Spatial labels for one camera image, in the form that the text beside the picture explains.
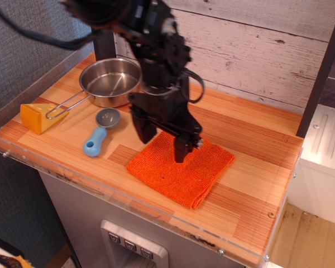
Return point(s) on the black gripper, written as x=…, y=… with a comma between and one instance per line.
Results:
x=169, y=112

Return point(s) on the orange knitted cloth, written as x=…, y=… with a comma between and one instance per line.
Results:
x=187, y=183

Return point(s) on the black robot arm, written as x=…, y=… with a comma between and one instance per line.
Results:
x=152, y=33

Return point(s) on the yellow black object corner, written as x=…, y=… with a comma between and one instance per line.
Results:
x=14, y=262

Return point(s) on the stainless steel pot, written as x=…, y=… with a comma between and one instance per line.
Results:
x=105, y=83

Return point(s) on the silver dispenser button panel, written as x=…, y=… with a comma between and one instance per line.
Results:
x=127, y=249

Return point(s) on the yellow cheese wedge toy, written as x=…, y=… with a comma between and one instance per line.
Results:
x=33, y=116

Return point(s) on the white toy appliance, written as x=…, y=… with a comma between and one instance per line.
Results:
x=312, y=187

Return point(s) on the clear acrylic table guard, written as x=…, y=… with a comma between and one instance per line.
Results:
x=235, y=223

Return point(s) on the blue handled grey scoop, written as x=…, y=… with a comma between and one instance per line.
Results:
x=107, y=118

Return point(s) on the dark left frame post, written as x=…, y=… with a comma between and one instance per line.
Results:
x=104, y=46

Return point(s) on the dark frame post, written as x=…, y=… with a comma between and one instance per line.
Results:
x=318, y=87
x=104, y=46

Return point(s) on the dark right frame post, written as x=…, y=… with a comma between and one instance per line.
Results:
x=318, y=87

